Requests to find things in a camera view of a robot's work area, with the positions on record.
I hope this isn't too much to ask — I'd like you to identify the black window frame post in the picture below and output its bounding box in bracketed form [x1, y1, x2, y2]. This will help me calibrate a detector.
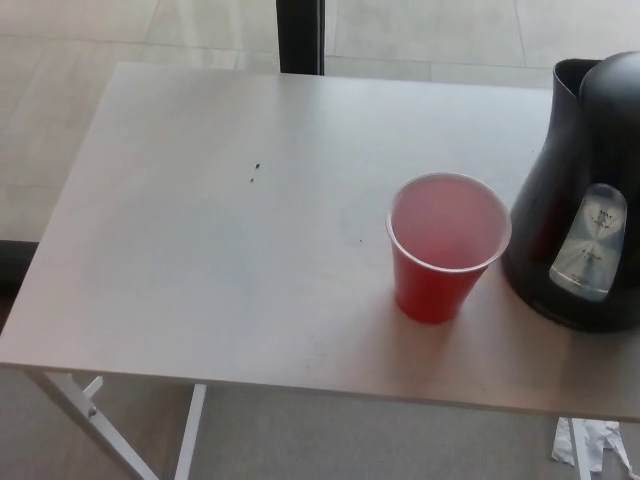
[276, 0, 327, 76]

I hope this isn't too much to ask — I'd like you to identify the straight white metal table leg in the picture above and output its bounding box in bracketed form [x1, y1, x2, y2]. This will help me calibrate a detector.
[569, 416, 591, 480]
[174, 383, 208, 480]

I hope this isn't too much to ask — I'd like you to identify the slanted white metal table leg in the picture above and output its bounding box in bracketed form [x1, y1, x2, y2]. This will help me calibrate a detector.
[28, 372, 157, 480]

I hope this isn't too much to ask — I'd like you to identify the black electric kettle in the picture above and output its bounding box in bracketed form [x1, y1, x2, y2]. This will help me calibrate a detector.
[501, 51, 640, 335]

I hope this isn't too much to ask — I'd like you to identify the red plastic cup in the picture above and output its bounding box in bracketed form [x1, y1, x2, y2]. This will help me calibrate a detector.
[384, 172, 513, 324]

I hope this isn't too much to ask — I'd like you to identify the crumpled white paper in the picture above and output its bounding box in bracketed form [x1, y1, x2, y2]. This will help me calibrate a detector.
[549, 416, 634, 480]

